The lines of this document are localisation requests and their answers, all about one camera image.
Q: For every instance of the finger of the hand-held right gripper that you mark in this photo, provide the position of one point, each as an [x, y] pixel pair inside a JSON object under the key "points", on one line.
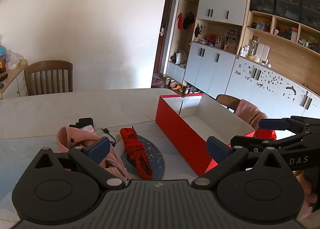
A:
{"points": [[252, 141], [272, 124]]}

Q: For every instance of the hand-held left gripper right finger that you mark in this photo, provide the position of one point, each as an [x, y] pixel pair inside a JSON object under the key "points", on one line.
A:
{"points": [[217, 150]]}

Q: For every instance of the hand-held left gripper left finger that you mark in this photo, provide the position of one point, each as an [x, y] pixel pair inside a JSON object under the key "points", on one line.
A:
{"points": [[98, 150]]}

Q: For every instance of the printed face mask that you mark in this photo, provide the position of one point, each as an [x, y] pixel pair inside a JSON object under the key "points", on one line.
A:
{"points": [[88, 128]]}

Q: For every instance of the black cloth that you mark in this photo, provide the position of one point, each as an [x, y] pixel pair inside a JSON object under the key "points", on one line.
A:
{"points": [[85, 121]]}

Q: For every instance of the pink fleece garment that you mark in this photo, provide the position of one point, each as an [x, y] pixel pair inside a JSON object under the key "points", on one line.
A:
{"points": [[67, 136]]}

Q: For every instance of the red knotted cloth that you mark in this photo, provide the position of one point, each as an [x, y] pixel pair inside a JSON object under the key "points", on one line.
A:
{"points": [[135, 148]]}

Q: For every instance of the red cardboard box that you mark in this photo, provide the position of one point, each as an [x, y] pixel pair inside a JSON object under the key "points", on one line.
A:
{"points": [[182, 133]]}

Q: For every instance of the person's right hand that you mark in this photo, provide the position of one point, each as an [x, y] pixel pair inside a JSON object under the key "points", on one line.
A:
{"points": [[307, 189]]}

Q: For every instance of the red folded garment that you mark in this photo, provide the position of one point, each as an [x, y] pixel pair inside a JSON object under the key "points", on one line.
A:
{"points": [[266, 134]]}

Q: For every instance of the white sticker cabinet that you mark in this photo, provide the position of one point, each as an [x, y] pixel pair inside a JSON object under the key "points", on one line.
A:
{"points": [[275, 98]]}

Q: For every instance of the pink scarf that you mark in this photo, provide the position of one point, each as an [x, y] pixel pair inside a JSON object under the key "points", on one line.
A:
{"points": [[247, 113]]}

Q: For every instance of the wooden chair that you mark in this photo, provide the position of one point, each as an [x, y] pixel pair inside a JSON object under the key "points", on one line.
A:
{"points": [[47, 65], [226, 101]]}

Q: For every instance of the white storage canister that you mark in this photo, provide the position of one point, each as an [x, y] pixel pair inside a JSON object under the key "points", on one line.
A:
{"points": [[266, 51], [260, 49]]}

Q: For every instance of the row of shoes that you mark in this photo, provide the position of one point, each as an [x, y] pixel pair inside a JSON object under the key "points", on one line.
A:
{"points": [[178, 86]]}

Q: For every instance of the clear glass bottle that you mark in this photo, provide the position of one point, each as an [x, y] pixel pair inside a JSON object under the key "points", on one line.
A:
{"points": [[253, 47]]}

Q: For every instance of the wooden toy house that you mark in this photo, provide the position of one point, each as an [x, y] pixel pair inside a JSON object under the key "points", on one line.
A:
{"points": [[230, 45]]}

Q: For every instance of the white low cabinet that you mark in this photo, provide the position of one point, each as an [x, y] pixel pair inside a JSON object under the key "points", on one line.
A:
{"points": [[175, 71]]}

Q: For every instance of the patterned red rug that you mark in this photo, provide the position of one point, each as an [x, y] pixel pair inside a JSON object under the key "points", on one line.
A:
{"points": [[157, 81]]}

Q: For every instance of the white tote bag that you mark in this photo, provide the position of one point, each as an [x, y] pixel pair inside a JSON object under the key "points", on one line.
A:
{"points": [[180, 56]]}

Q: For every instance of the printed picture card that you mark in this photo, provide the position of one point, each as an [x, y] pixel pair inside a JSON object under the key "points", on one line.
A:
{"points": [[231, 32]]}

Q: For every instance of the wooden open shelf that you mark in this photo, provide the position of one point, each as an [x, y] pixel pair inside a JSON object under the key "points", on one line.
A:
{"points": [[272, 22]]}

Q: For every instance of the red lantern ornament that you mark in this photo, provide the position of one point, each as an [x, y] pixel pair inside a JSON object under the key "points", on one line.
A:
{"points": [[212, 37]]}

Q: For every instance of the white wooden sideboard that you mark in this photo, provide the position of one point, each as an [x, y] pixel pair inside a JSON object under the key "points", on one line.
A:
{"points": [[15, 83]]}

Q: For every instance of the brown entrance door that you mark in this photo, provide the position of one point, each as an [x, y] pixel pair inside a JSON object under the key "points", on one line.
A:
{"points": [[160, 51]]}

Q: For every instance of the black remote control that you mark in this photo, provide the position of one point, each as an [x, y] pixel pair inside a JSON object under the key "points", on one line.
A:
{"points": [[3, 76]]}

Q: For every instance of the black hanging doll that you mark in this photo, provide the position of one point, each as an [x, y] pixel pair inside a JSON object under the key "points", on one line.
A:
{"points": [[197, 30]]}

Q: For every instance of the clear plastic bag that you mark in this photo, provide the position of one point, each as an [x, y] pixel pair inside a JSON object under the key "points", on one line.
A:
{"points": [[12, 61]]}

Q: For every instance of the blue capped bottle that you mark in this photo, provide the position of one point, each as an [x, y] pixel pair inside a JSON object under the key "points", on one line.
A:
{"points": [[2, 61]]}

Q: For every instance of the silver door lock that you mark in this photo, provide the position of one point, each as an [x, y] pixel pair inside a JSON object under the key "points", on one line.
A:
{"points": [[162, 30]]}

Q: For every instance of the black hanging bag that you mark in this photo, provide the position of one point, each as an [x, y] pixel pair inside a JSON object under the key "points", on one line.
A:
{"points": [[188, 20]]}

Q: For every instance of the red hanging ornament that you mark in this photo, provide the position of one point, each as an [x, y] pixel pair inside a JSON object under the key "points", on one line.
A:
{"points": [[179, 21]]}

